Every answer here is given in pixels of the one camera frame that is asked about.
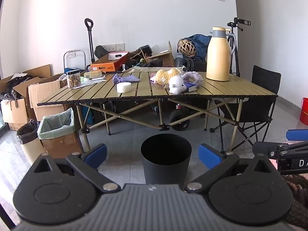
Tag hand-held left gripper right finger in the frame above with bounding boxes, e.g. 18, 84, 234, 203
185, 143, 274, 193

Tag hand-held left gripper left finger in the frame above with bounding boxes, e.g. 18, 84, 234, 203
30, 143, 121, 194

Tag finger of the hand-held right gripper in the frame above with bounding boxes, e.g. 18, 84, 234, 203
252, 141, 281, 160
277, 129, 308, 152

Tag black trash bin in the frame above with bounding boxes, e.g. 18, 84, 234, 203
141, 135, 192, 186

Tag white plush toy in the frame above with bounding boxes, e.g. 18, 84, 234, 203
168, 75, 187, 95

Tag red bucket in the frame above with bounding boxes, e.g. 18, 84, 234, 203
300, 97, 308, 126

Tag cardboard box with green liner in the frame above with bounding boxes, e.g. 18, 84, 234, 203
37, 108, 83, 158

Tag teal box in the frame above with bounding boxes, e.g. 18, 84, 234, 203
82, 106, 93, 128

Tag black storage case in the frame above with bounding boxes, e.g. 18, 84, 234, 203
93, 102, 121, 126

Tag black folding chair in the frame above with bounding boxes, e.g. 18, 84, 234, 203
210, 65, 282, 152

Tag white bin with black liner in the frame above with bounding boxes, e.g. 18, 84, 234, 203
16, 120, 47, 166

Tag white round roll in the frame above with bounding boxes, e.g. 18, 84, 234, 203
116, 82, 132, 93

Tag white paper sheets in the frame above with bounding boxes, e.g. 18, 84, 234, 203
72, 76, 107, 89

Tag olive folding table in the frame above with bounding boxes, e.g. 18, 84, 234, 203
37, 70, 278, 151

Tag clear snack jar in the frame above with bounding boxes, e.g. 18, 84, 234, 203
65, 69, 82, 88

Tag corrugated cardboard box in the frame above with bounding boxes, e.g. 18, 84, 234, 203
28, 73, 69, 122

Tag small printed cardboard box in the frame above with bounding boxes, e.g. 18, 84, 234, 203
83, 70, 103, 79

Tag purple cloth pouch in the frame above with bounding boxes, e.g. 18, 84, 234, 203
113, 73, 140, 84

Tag blue box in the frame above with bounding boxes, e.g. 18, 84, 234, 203
64, 67, 85, 74

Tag orange cardboard box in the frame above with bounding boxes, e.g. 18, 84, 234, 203
90, 52, 130, 73

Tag open cardboard box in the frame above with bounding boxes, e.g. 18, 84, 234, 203
0, 72, 30, 131

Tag yellow plush toy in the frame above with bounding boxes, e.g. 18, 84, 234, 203
154, 68, 183, 86

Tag yellow thermos jug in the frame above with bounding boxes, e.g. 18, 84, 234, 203
206, 26, 235, 82

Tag grey water bottle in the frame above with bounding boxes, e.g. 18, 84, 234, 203
174, 52, 184, 68

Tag black clothes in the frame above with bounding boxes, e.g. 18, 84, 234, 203
125, 58, 154, 69

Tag pink white box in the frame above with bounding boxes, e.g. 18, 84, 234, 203
108, 51, 130, 60

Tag black cloth bag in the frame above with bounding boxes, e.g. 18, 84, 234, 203
94, 45, 110, 59

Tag brown cardboard box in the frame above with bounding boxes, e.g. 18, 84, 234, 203
144, 41, 175, 67

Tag rattan ball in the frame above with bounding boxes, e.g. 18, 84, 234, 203
177, 38, 196, 58

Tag blue bag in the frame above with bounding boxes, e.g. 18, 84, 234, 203
182, 34, 213, 62

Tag black tripod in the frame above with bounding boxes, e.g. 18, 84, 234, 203
227, 17, 251, 76

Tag white metal frame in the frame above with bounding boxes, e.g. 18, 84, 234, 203
64, 50, 86, 74

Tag black trolley handle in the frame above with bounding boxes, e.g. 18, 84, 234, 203
84, 18, 95, 63

